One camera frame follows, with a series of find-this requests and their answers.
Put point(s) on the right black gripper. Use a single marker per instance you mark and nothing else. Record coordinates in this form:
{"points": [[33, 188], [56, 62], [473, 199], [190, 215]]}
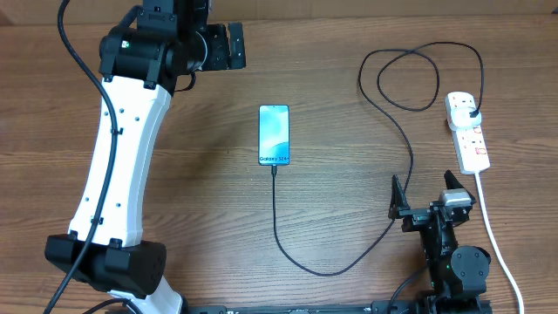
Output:
{"points": [[413, 217]]}

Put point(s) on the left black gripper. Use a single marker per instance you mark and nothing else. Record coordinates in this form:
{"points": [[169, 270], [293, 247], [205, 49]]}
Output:
{"points": [[221, 60]]}

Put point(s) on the Galaxy smartphone with blue screen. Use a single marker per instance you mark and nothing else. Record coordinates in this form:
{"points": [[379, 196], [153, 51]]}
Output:
{"points": [[274, 135]]}

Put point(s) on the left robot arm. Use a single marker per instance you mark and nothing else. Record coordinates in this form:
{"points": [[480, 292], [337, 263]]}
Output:
{"points": [[141, 59]]}

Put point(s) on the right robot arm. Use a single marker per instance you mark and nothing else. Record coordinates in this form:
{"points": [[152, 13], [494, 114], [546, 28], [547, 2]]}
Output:
{"points": [[458, 273]]}

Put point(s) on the white charger adapter plug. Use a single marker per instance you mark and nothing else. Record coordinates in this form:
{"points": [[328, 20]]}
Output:
{"points": [[460, 118]]}

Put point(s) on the white power strip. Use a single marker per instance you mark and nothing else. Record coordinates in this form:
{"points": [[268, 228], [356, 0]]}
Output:
{"points": [[469, 144]]}

